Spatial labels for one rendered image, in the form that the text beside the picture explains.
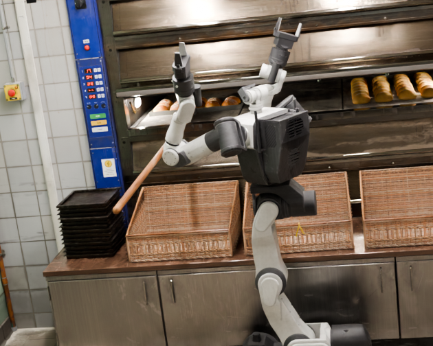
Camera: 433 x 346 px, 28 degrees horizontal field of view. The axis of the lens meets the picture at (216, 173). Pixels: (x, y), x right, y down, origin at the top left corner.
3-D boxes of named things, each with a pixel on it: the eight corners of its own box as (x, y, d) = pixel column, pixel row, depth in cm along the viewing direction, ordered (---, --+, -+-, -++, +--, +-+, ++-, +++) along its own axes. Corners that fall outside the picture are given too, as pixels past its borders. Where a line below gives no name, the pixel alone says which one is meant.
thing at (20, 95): (9, 99, 485) (7, 82, 482) (27, 98, 483) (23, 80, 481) (5, 102, 478) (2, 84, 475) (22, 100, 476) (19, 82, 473)
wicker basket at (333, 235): (250, 225, 484) (245, 178, 477) (351, 217, 477) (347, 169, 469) (243, 257, 438) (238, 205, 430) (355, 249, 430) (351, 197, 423)
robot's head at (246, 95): (265, 96, 376) (256, 81, 377) (252, 100, 370) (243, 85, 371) (257, 103, 381) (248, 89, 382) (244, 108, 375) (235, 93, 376)
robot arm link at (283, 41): (302, 38, 398) (293, 63, 401) (294, 34, 407) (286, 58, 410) (278, 31, 394) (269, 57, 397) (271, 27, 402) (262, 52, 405)
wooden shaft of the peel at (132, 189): (119, 215, 334) (118, 207, 334) (112, 215, 335) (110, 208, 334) (194, 115, 496) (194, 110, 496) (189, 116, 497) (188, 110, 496)
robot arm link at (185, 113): (179, 88, 365) (170, 115, 372) (183, 100, 358) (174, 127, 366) (193, 90, 367) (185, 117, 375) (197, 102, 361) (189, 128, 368)
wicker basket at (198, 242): (147, 231, 494) (141, 185, 487) (245, 225, 485) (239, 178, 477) (127, 263, 448) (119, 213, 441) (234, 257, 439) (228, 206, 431)
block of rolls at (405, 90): (350, 85, 532) (350, 76, 531) (429, 78, 525) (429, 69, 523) (352, 105, 474) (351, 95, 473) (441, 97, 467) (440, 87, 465)
